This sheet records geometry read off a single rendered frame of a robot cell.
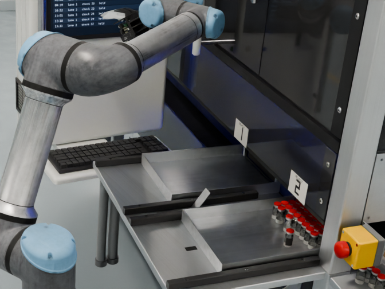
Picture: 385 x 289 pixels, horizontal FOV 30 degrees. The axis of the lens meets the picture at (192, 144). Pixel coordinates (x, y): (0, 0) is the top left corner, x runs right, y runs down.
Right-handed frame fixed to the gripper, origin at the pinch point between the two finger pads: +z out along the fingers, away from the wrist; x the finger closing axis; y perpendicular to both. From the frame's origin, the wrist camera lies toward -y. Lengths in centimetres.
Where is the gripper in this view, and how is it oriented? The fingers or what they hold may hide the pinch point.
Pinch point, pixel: (114, 38)
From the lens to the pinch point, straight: 219.7
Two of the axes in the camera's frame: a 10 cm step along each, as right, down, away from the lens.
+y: -5.2, 4.1, -7.5
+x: 4.5, 8.8, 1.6
